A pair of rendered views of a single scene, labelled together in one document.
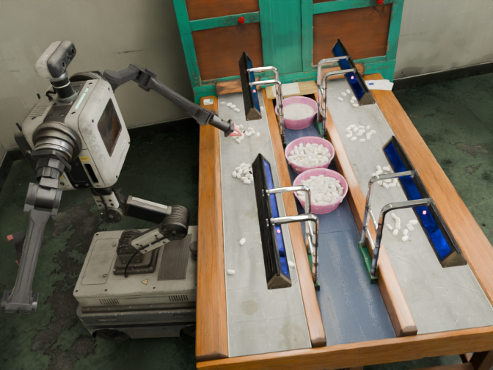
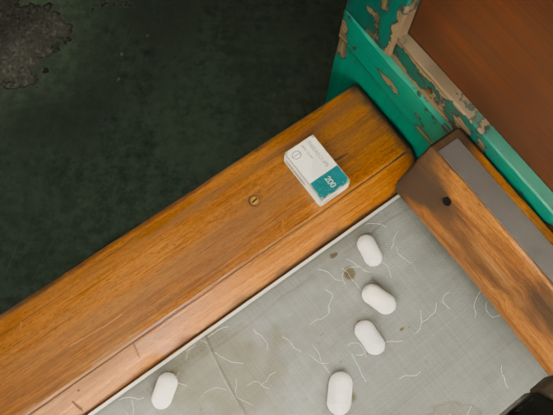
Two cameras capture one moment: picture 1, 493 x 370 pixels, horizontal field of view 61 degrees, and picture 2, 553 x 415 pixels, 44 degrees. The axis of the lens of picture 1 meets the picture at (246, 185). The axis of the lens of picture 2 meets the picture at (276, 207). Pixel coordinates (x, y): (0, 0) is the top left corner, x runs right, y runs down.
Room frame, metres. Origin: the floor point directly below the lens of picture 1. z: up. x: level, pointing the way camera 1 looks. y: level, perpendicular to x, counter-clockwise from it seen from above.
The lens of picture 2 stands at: (2.21, 0.00, 1.39)
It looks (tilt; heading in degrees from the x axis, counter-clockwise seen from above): 70 degrees down; 47
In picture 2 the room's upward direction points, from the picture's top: 6 degrees clockwise
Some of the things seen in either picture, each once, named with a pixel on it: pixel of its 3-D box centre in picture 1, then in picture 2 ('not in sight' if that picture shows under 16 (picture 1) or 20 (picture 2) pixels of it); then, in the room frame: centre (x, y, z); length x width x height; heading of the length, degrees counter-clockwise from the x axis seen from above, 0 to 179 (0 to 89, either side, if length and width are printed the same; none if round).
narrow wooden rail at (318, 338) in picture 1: (284, 183); not in sight; (1.60, -0.20, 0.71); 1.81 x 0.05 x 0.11; 178
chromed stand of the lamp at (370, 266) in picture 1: (392, 227); not in sight; (1.05, -0.54, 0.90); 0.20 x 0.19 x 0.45; 178
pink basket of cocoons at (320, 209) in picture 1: (320, 192); not in sight; (1.48, -0.36, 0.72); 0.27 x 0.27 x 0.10
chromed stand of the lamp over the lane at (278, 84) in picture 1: (265, 109); not in sight; (2.03, -0.17, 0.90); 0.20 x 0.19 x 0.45; 178
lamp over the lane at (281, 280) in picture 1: (268, 211); not in sight; (1.07, -0.07, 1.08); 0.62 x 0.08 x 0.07; 178
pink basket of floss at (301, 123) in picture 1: (296, 114); not in sight; (2.20, -0.38, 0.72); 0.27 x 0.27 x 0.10
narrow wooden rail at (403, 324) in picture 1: (346, 175); not in sight; (1.59, -0.52, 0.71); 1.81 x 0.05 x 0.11; 178
